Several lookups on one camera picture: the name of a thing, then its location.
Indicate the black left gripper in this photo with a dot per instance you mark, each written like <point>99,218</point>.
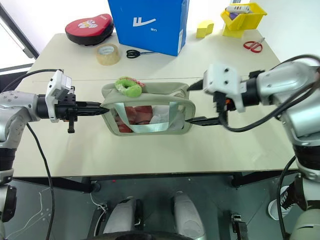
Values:
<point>70,110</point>

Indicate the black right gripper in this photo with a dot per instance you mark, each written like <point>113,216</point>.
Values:
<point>223,105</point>

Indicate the green pouch with clear window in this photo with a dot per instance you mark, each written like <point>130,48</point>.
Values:
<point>160,98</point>

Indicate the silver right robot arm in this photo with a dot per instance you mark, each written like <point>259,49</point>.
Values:
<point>287,82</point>

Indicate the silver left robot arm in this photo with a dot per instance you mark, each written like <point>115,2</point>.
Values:
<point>15,105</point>

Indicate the red packet inside pouch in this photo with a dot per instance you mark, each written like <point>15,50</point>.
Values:
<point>140,112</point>

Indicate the clear packing tape roll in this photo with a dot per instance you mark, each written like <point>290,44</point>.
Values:
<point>107,58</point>

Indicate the yellow block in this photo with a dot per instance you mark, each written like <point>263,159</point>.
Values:
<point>203,30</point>

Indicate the yellow plastic bin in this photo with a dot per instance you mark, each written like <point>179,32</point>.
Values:
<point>240,25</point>

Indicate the purple card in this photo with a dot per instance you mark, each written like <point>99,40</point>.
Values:
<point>235,16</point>

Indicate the blue cardboard box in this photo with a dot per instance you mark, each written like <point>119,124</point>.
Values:
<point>150,25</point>

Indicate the white tube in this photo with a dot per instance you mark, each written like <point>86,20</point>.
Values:
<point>237,9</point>

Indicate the silver right robot leg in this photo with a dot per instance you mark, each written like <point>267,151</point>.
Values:
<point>187,215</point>

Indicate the silver robot leg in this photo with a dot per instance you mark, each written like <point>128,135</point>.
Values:
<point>120,217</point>
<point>187,215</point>

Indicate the silver left robot leg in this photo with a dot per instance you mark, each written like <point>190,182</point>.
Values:
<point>120,217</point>

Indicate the black and white sneaker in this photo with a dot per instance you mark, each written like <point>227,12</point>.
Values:
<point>283,200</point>

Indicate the dark rounded robot torso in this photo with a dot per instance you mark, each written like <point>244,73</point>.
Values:
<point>150,237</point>

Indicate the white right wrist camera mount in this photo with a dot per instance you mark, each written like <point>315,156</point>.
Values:
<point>221,77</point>

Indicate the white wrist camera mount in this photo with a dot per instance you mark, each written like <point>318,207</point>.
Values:
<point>58,86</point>
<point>221,77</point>

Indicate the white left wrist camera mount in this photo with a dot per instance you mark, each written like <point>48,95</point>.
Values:
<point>58,86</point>

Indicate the black table frame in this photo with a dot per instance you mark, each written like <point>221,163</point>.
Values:
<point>62,183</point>

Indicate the black window frame bar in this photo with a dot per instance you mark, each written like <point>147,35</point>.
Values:
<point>17,32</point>

